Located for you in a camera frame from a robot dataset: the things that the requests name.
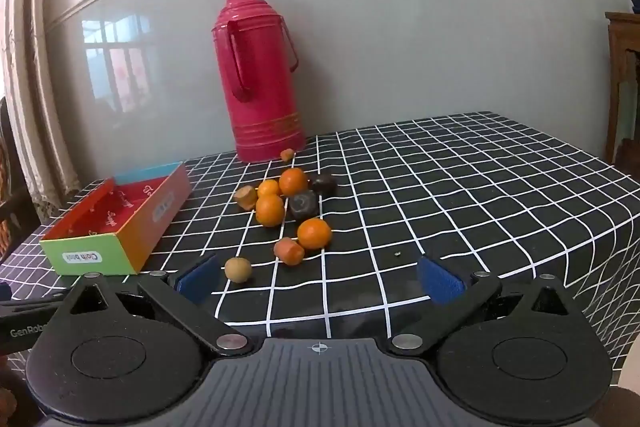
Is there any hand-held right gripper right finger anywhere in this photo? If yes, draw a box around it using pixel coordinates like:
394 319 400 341
390 253 576 356

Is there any brown wooden cabinet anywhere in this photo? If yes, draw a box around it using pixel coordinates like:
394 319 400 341
604 11 640 168

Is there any tan round longan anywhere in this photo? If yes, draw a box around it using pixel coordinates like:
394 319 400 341
224 257 252 283

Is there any colourful cardboard box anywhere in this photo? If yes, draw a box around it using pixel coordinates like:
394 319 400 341
40 162 193 277

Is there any beige curtain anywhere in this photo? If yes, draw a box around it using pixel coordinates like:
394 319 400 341
0 0 82 224

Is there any orange carrot piece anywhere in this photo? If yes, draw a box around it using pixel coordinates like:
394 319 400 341
273 237 306 267

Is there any black white checkered tablecloth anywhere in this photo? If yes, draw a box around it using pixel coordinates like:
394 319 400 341
0 111 640 408

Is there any tan nut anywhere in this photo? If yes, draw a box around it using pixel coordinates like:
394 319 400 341
234 186 259 210

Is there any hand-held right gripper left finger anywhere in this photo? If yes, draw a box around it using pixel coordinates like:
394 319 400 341
66 253 252 356

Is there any red thermos flask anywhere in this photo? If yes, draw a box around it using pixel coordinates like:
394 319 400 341
209 0 307 164

